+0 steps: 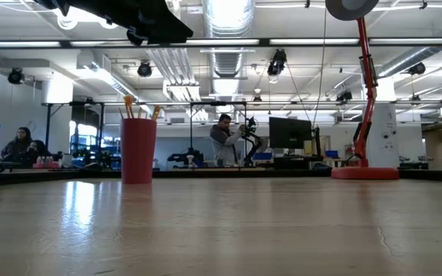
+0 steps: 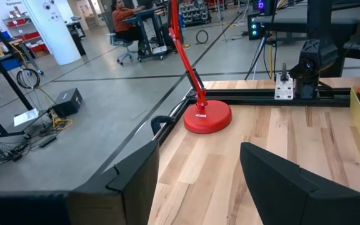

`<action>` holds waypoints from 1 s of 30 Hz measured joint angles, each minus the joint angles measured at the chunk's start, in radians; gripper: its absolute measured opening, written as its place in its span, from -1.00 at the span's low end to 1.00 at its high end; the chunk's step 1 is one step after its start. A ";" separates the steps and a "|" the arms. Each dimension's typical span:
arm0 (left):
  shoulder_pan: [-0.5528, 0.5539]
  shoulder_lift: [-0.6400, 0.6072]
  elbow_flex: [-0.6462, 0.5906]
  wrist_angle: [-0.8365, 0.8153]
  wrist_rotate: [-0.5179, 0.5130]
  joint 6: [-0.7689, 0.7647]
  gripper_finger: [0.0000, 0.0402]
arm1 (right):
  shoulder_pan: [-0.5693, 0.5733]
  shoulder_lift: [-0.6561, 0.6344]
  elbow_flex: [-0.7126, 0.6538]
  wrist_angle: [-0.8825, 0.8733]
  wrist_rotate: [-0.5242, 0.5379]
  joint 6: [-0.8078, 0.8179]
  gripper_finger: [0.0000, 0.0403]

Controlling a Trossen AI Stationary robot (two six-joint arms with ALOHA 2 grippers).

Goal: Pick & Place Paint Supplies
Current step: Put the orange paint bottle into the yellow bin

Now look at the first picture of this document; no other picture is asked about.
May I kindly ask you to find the red plastic cup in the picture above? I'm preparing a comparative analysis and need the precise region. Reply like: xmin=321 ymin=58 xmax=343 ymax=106
xmin=120 ymin=117 xmax=158 ymax=185

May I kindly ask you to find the red desk lamp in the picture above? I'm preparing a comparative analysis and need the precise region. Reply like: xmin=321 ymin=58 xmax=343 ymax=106
xmin=325 ymin=0 xmax=401 ymax=181

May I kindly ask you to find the black paintbrush gold ferrule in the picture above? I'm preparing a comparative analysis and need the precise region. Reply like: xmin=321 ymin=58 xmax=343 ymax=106
xmin=123 ymin=94 xmax=135 ymax=120

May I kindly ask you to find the person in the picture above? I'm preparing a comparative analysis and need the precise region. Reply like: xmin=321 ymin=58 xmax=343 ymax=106
xmin=25 ymin=140 xmax=52 ymax=165
xmin=209 ymin=113 xmax=247 ymax=168
xmin=0 ymin=126 xmax=34 ymax=163

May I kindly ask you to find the black ceiling spotlight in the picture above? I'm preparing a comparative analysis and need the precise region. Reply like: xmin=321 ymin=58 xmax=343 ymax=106
xmin=408 ymin=63 xmax=427 ymax=77
xmin=137 ymin=60 xmax=154 ymax=77
xmin=266 ymin=48 xmax=289 ymax=77
xmin=7 ymin=67 xmax=25 ymax=85

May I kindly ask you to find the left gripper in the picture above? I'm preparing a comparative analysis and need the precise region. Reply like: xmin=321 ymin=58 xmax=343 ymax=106
xmin=44 ymin=0 xmax=194 ymax=47

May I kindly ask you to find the black background monitor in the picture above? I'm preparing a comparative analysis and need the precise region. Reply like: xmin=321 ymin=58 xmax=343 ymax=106
xmin=269 ymin=117 xmax=314 ymax=150

